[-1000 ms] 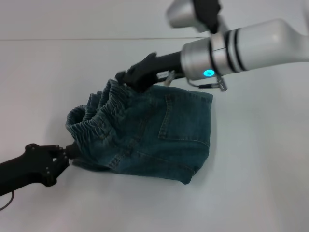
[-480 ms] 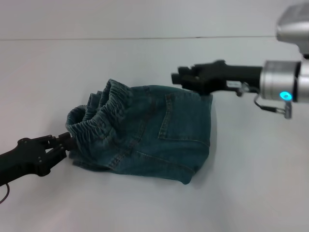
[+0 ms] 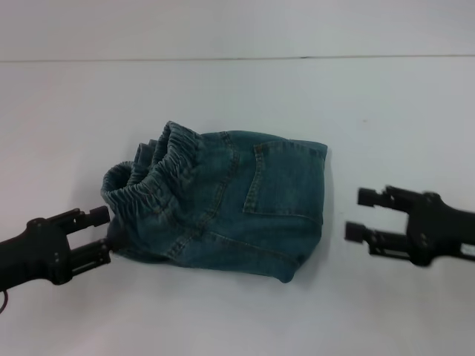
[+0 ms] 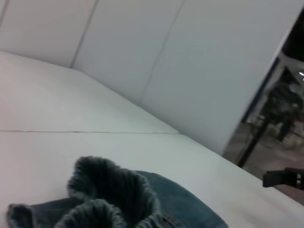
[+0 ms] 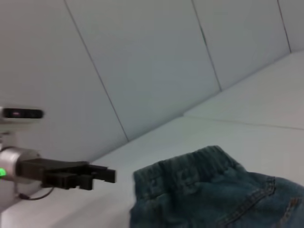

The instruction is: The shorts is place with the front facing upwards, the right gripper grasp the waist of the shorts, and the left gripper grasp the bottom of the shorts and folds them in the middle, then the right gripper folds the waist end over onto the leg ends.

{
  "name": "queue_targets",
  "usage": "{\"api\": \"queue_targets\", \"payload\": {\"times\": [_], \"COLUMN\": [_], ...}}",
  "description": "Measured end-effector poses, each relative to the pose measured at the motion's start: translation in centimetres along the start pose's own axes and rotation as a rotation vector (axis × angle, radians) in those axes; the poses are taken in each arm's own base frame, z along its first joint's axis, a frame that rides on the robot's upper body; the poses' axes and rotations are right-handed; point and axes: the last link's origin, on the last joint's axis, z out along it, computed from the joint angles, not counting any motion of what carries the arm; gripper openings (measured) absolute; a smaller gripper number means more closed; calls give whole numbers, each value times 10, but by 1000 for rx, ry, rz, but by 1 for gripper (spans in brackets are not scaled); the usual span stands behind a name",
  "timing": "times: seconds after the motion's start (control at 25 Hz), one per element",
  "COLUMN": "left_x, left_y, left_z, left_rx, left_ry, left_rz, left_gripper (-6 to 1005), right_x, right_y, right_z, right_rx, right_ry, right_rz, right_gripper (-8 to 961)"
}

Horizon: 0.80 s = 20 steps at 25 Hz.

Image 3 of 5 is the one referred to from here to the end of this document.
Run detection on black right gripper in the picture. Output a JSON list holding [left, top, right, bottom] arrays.
[[344, 186, 475, 267]]

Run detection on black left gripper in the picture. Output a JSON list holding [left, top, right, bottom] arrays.
[[0, 205, 113, 294]]

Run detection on blue denim shorts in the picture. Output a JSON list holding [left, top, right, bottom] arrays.
[[99, 119, 330, 284]]

